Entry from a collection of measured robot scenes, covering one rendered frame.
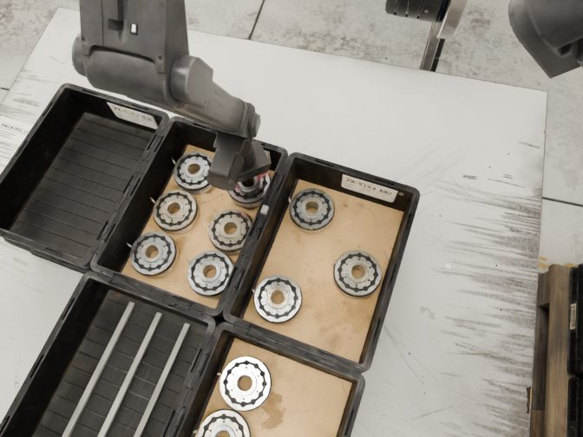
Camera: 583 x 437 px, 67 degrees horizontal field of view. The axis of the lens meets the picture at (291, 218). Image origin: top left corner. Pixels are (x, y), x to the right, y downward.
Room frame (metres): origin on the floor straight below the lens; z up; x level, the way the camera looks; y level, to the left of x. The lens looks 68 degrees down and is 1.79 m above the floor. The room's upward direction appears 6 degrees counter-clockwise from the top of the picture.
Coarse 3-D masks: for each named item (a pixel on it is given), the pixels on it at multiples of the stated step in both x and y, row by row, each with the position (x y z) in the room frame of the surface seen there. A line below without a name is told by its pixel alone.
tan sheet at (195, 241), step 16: (208, 192) 0.48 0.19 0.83; (224, 192) 0.48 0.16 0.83; (208, 208) 0.44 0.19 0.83; (224, 208) 0.43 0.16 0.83; (240, 208) 0.43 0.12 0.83; (256, 208) 0.43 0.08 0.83; (176, 240) 0.37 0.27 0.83; (192, 240) 0.36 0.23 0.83; (208, 240) 0.36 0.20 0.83; (192, 256) 0.32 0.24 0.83; (128, 272) 0.30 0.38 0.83; (176, 272) 0.29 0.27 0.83; (208, 272) 0.28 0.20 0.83; (160, 288) 0.26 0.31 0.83; (176, 288) 0.25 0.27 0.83; (208, 304) 0.21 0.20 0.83
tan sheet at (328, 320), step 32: (288, 224) 0.38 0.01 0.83; (352, 224) 0.36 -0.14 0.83; (384, 224) 0.35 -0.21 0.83; (288, 256) 0.30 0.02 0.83; (320, 256) 0.29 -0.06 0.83; (384, 256) 0.28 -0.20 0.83; (256, 288) 0.23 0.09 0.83; (320, 288) 0.22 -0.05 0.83; (256, 320) 0.16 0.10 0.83; (320, 320) 0.15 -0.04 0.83; (352, 320) 0.14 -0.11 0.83; (352, 352) 0.08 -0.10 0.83
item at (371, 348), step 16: (288, 160) 0.49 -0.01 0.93; (304, 160) 0.49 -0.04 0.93; (320, 160) 0.48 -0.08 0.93; (368, 176) 0.43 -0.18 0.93; (416, 192) 0.38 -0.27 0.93; (272, 208) 0.38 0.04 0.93; (416, 208) 0.34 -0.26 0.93; (256, 240) 0.31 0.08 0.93; (400, 240) 0.28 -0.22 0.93; (400, 256) 0.24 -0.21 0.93; (240, 272) 0.24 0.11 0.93; (240, 288) 0.21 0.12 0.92; (384, 304) 0.15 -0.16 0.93; (240, 320) 0.15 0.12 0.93; (272, 336) 0.11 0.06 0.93; (288, 336) 0.11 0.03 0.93; (320, 352) 0.08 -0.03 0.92; (368, 352) 0.07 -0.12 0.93; (352, 368) 0.04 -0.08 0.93; (368, 368) 0.04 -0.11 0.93
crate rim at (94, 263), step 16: (208, 128) 0.60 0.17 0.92; (160, 144) 0.57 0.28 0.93; (144, 176) 0.49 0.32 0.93; (272, 176) 0.45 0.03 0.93; (128, 192) 0.45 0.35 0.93; (272, 192) 0.41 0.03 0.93; (112, 224) 0.38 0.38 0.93; (256, 224) 0.35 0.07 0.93; (96, 256) 0.31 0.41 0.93; (240, 256) 0.28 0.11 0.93; (112, 272) 0.27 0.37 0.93; (144, 288) 0.23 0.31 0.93; (192, 304) 0.19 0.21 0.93; (224, 304) 0.18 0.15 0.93
